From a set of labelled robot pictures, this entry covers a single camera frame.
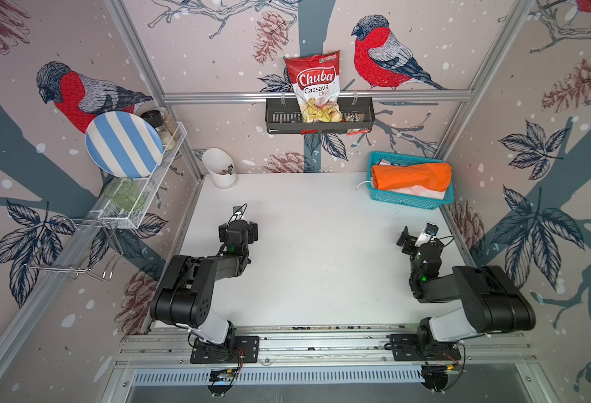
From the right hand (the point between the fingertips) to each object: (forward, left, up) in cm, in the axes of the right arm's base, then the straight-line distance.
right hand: (417, 228), depth 90 cm
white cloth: (+22, -7, -3) cm, 24 cm away
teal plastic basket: (+17, +1, -4) cm, 18 cm away
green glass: (-9, +91, +27) cm, 95 cm away
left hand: (+3, +66, 0) cm, 66 cm away
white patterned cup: (+29, +81, +1) cm, 86 cm away
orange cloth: (+24, -12, +3) cm, 27 cm away
